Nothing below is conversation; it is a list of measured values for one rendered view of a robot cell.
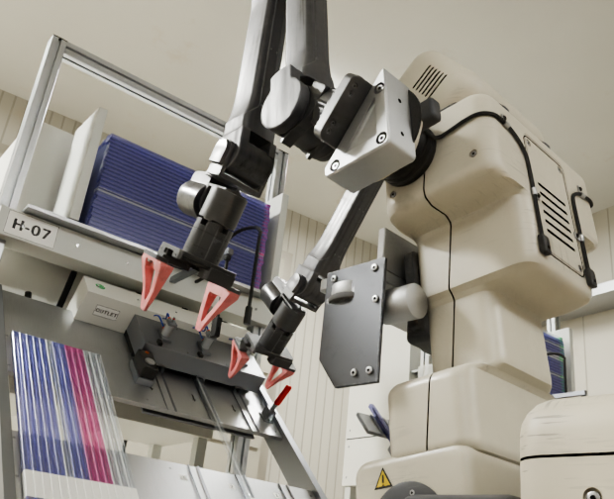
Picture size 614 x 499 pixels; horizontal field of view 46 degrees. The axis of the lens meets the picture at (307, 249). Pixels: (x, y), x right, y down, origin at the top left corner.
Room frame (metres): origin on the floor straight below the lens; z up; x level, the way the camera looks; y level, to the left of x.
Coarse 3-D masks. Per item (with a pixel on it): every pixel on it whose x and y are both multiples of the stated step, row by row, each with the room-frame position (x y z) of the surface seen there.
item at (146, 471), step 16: (16, 432) 1.27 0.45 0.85; (16, 448) 1.24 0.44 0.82; (16, 464) 1.21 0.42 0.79; (144, 464) 1.39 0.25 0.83; (160, 464) 1.42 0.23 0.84; (176, 464) 1.45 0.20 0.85; (16, 480) 1.19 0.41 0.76; (144, 480) 1.36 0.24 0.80; (160, 480) 1.38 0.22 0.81; (176, 480) 1.41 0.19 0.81; (192, 480) 1.44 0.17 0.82; (208, 480) 1.46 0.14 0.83; (224, 480) 1.49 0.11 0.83; (256, 480) 1.56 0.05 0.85; (144, 496) 1.33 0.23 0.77; (160, 496) 1.35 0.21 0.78; (176, 496) 1.38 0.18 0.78; (192, 496) 1.40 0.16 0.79; (208, 496) 1.42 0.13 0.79; (224, 496) 1.46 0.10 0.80; (240, 496) 1.48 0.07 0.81; (256, 496) 1.51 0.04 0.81; (272, 496) 1.55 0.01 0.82; (288, 496) 1.58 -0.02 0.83; (304, 496) 1.61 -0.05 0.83
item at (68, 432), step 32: (32, 352) 1.43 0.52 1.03; (64, 352) 1.49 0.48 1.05; (32, 384) 1.36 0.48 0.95; (64, 384) 1.41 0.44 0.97; (96, 384) 1.47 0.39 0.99; (32, 416) 1.30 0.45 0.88; (64, 416) 1.35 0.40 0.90; (96, 416) 1.40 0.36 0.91; (32, 448) 1.24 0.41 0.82; (64, 448) 1.28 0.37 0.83; (96, 448) 1.33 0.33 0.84; (32, 480) 1.19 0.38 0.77; (64, 480) 1.23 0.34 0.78; (96, 480) 1.27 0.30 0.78; (128, 480) 1.31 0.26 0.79
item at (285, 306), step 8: (280, 296) 1.45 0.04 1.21; (280, 304) 1.43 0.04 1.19; (288, 304) 1.42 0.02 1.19; (296, 304) 1.43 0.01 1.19; (280, 312) 1.43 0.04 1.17; (288, 312) 1.42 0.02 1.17; (296, 312) 1.42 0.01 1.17; (304, 312) 1.44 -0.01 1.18; (272, 320) 1.45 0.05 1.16; (280, 320) 1.43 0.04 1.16; (288, 320) 1.43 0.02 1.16; (296, 320) 1.43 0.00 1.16; (280, 328) 1.44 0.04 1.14; (288, 328) 1.44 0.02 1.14; (296, 328) 1.45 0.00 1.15
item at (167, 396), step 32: (32, 320) 1.54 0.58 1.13; (64, 320) 1.61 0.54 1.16; (96, 352) 1.58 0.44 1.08; (128, 352) 1.66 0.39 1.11; (128, 384) 1.56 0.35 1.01; (160, 384) 1.63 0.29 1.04; (192, 384) 1.71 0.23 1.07; (224, 384) 1.80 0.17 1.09; (160, 416) 1.63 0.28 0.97; (192, 416) 1.61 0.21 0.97; (224, 416) 1.68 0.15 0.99; (256, 416) 1.76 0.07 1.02
